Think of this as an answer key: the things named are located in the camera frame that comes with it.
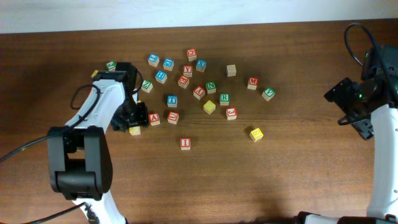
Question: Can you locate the yellow C block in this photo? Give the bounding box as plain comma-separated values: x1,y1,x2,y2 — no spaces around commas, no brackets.
129,126,141,136

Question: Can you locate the red I block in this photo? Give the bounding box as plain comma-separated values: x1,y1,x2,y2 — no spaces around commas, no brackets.
180,138,191,151

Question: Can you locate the green R block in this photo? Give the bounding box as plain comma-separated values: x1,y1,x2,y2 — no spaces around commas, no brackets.
220,93,230,106

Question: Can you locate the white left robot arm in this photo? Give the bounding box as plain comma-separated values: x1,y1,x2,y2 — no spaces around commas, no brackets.
47,62,149,223

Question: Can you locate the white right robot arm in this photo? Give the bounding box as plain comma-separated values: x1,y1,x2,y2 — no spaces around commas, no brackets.
294,45,397,224

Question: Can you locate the red A block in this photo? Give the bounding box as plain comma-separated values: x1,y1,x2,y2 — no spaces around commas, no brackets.
149,113,160,126

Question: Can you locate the green Z block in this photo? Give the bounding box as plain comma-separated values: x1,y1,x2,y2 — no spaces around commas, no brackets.
141,80,153,93

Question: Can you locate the red U block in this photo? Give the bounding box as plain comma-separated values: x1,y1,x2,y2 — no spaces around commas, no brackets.
167,111,179,124

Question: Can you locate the blue T block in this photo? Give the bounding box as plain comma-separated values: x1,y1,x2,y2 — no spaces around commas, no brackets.
167,95,178,108

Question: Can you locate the blue H block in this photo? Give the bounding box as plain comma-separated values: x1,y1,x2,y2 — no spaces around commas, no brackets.
155,70,167,84

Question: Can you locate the green J block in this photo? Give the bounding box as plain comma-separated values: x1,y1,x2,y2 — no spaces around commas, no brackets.
106,61,116,71

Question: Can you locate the yellow block far left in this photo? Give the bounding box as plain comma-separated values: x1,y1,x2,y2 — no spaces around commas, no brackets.
91,70,99,78

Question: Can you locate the red E block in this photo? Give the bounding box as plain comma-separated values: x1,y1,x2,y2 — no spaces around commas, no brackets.
177,75,190,89

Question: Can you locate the blue D block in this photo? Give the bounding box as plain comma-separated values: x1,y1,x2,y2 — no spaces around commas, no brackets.
163,58,174,71

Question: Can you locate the red Y block lower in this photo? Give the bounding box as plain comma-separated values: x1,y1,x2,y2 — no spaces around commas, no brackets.
193,86,206,100

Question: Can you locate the red y block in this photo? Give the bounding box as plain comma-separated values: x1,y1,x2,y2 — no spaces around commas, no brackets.
183,65,193,77
193,86,206,100

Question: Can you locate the red Y block upper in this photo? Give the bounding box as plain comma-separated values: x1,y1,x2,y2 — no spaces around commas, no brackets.
183,65,193,77

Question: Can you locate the yellow block centre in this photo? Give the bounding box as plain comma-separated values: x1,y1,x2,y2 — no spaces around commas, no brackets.
203,100,216,114

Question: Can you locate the green N block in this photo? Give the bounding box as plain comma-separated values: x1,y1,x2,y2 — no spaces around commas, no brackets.
206,82,216,94

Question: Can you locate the red Q block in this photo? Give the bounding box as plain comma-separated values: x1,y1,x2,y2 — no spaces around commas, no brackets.
187,49,197,62

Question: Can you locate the blue X block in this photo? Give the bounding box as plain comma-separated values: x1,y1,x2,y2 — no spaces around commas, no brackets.
196,59,206,72

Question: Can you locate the green V block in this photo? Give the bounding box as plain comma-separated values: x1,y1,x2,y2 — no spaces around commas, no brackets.
262,88,275,101

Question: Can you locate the red 3 block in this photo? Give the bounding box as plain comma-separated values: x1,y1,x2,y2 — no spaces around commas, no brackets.
226,107,238,120

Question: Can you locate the red M block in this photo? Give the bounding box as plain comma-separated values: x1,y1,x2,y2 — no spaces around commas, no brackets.
248,77,259,90

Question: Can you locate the yellow K block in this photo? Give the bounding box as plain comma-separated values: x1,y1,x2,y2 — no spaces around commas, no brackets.
249,128,264,142

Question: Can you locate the plain wooden block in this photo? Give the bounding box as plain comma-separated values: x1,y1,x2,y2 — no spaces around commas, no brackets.
226,65,237,77

